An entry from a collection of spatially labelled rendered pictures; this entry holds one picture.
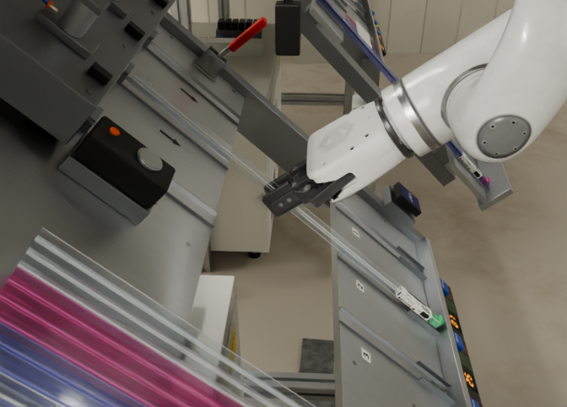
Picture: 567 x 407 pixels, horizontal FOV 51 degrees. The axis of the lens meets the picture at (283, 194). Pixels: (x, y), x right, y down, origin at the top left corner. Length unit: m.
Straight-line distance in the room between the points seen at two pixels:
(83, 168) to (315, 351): 1.33
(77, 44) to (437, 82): 0.34
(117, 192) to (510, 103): 0.34
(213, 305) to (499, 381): 1.00
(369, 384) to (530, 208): 1.92
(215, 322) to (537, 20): 0.67
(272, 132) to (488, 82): 0.41
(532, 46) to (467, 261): 1.66
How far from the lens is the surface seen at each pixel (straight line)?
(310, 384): 1.28
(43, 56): 0.50
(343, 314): 0.68
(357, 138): 0.63
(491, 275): 2.12
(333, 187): 0.63
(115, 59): 0.56
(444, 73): 0.61
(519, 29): 0.53
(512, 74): 0.53
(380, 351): 0.70
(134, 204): 0.51
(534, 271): 2.19
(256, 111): 0.86
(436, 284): 0.90
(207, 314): 1.00
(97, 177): 0.50
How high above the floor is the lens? 1.32
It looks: 33 degrees down
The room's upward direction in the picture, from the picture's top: straight up
